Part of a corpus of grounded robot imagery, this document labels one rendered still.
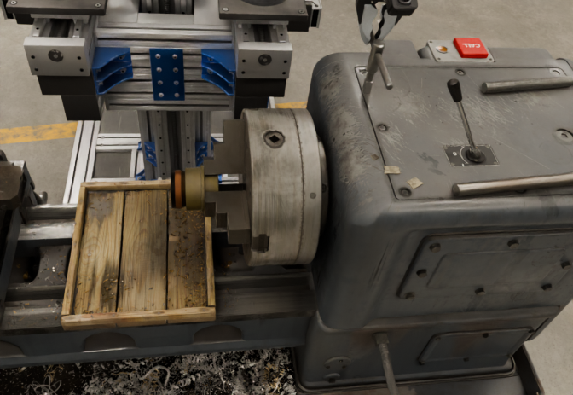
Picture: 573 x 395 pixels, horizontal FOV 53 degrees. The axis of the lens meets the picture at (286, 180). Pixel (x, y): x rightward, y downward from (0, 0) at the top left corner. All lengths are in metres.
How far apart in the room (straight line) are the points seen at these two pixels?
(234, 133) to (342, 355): 0.60
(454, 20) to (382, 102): 2.86
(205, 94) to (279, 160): 0.71
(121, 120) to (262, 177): 1.63
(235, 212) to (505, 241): 0.49
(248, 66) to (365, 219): 0.65
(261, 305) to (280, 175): 0.35
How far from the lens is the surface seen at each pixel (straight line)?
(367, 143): 1.03
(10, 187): 1.29
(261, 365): 1.52
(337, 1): 3.86
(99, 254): 1.31
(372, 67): 1.09
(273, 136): 1.04
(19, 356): 1.43
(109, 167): 2.39
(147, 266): 1.28
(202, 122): 2.05
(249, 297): 1.26
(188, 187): 1.11
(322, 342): 1.32
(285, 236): 1.04
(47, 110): 3.01
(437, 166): 1.03
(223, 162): 1.12
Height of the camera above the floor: 1.96
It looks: 48 degrees down
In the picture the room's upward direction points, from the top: 9 degrees clockwise
